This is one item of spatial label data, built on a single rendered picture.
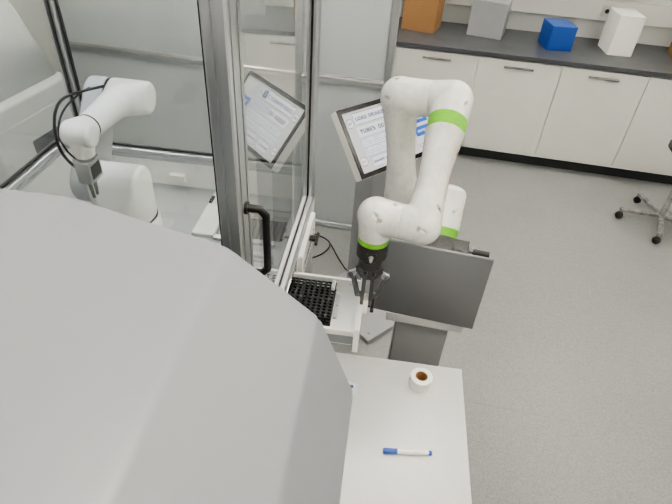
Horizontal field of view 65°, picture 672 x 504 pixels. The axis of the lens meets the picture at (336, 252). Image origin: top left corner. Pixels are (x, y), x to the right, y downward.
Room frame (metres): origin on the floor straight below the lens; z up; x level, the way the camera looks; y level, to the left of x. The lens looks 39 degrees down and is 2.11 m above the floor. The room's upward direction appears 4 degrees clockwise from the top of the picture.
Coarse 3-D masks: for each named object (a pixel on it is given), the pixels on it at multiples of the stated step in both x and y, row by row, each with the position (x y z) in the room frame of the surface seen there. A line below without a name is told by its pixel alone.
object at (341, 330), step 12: (300, 276) 1.39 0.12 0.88; (312, 276) 1.38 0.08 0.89; (324, 276) 1.39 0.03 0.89; (336, 288) 1.38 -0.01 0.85; (348, 288) 1.37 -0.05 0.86; (348, 300) 1.33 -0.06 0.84; (348, 312) 1.27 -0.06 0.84; (336, 324) 1.21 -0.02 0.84; (348, 324) 1.22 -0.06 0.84; (336, 336) 1.13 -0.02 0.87; (348, 336) 1.13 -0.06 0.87
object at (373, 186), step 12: (372, 180) 2.16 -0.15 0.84; (384, 180) 2.21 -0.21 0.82; (360, 192) 2.21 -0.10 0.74; (372, 192) 2.16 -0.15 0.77; (360, 204) 2.20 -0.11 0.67; (348, 264) 2.24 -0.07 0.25; (336, 276) 2.37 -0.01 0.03; (348, 276) 2.23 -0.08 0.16; (384, 312) 2.09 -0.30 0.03; (372, 324) 2.00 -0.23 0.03; (384, 324) 2.00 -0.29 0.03; (360, 336) 1.92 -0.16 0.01; (372, 336) 1.91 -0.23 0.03
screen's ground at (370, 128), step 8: (376, 104) 2.24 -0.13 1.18; (352, 112) 2.14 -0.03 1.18; (376, 120) 2.18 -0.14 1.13; (360, 128) 2.11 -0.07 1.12; (368, 128) 2.13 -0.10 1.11; (376, 128) 2.16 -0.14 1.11; (352, 136) 2.06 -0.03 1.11; (360, 136) 2.08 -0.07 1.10; (368, 136) 2.11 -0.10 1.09; (416, 136) 2.25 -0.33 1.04; (360, 144) 2.06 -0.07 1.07; (416, 144) 2.23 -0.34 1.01; (360, 152) 2.03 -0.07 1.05; (416, 152) 2.20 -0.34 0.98; (368, 160) 2.03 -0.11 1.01; (368, 168) 2.00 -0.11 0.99; (376, 168) 2.03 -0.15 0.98
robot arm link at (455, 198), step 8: (448, 192) 1.58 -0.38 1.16; (456, 192) 1.58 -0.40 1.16; (464, 192) 1.60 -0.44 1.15; (448, 200) 1.56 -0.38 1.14; (456, 200) 1.56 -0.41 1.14; (464, 200) 1.59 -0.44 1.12; (448, 208) 1.54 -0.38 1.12; (456, 208) 1.55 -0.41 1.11; (448, 216) 1.52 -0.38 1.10; (456, 216) 1.53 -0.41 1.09; (448, 224) 1.50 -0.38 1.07; (456, 224) 1.51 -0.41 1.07; (448, 232) 1.49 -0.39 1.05; (456, 232) 1.50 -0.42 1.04
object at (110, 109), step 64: (0, 0) 0.85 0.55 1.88; (64, 0) 0.85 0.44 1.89; (128, 0) 0.84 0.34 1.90; (192, 0) 0.83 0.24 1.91; (0, 64) 0.86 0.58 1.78; (64, 64) 0.85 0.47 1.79; (128, 64) 0.84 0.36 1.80; (192, 64) 0.83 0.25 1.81; (0, 128) 0.86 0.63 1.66; (64, 128) 0.85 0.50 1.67; (128, 128) 0.84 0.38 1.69; (192, 128) 0.83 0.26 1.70; (64, 192) 0.85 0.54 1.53; (128, 192) 0.84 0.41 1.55; (192, 192) 0.83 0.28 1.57
